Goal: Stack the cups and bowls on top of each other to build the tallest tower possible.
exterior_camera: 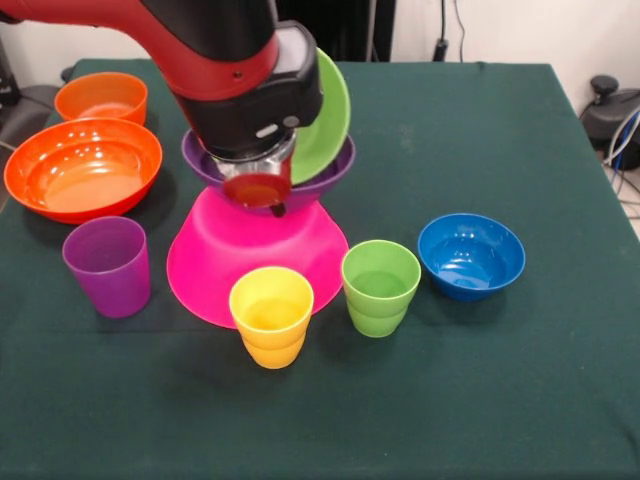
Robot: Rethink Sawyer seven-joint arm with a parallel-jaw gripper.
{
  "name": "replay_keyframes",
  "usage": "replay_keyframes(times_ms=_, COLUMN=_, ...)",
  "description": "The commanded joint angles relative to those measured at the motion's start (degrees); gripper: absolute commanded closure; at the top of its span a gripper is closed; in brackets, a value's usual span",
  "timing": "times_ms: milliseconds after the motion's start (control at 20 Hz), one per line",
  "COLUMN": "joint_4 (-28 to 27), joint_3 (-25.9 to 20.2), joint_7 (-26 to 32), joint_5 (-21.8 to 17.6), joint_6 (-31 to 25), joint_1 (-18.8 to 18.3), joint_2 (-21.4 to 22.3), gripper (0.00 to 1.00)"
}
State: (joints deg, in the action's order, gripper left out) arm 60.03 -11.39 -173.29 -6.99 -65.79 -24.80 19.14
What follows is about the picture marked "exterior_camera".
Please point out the purple cup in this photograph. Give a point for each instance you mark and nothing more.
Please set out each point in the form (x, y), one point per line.
(112, 285)

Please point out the large pink bowl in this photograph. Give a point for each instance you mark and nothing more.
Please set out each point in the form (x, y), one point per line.
(250, 260)

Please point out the small orange bowl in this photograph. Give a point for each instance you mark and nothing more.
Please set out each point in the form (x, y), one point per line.
(100, 95)

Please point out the purple bowl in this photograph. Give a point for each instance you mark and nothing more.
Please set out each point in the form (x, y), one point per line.
(320, 187)

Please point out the yellow cup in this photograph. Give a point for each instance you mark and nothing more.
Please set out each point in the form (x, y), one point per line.
(272, 345)

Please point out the blue bowl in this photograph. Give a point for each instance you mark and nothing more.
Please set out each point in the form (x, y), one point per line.
(470, 260)

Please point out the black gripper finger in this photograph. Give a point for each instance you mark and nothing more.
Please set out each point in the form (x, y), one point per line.
(278, 210)

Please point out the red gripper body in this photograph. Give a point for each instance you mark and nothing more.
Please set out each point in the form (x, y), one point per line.
(257, 190)

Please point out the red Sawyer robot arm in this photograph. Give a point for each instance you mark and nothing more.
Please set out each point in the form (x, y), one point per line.
(215, 65)

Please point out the dark green tablecloth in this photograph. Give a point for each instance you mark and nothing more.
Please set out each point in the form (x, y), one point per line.
(300, 400)

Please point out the green cup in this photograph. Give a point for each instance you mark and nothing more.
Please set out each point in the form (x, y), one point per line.
(377, 310)

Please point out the green bowl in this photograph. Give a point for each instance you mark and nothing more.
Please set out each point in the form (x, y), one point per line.
(325, 120)

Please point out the large orange bowl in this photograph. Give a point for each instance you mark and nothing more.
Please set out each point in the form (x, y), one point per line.
(80, 175)

